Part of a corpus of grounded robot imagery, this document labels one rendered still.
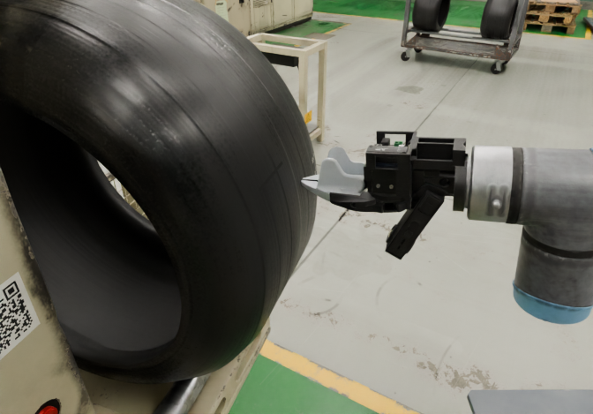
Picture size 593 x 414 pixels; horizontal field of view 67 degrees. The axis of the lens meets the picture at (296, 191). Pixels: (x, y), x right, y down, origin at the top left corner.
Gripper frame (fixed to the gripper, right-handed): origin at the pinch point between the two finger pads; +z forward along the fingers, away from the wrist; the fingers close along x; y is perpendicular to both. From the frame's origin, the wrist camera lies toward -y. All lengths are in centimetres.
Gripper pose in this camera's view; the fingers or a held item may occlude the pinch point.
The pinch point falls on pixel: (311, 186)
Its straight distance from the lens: 62.3
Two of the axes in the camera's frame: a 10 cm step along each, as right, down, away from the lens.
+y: -1.1, -8.7, -4.8
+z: -9.4, -0.7, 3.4
